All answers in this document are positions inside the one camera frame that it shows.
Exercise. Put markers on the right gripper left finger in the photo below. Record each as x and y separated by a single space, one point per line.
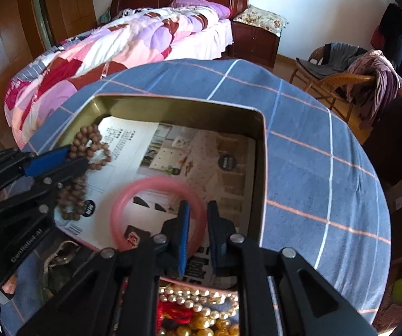
116 293

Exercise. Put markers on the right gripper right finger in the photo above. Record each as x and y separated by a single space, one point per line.
280 293

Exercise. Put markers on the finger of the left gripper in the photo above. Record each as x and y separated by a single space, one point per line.
44 186
15 164

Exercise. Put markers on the silver metal wristwatch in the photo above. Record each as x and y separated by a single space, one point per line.
63 255

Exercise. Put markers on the red cord pendant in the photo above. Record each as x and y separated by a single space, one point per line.
171 316

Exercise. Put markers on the brown wooden bead mala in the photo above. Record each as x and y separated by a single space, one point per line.
82 167

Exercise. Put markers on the pink bangle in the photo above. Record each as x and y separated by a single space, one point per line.
125 213

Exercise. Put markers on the blue plaid tablecloth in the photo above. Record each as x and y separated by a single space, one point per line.
324 197

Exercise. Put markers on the printed paper liner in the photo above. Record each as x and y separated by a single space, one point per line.
198 269

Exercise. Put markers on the pink metal tin box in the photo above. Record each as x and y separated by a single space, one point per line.
217 149

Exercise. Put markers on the wooden wardrobe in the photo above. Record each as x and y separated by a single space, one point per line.
21 40

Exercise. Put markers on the wicker chair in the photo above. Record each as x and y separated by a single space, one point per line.
330 89

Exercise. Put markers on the purple clothes on chair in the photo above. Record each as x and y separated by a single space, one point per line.
374 97

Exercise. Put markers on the bed with patchwork quilt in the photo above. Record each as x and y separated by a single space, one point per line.
150 35

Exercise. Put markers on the grey garment on chair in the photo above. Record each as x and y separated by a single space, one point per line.
337 57

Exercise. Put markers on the wooden nightstand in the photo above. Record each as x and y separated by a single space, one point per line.
253 44

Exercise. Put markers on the purple pillow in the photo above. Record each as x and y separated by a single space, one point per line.
222 11

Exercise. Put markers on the floral cushion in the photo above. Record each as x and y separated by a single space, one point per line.
266 20

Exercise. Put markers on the hanging dark coats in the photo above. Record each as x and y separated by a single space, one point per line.
387 36

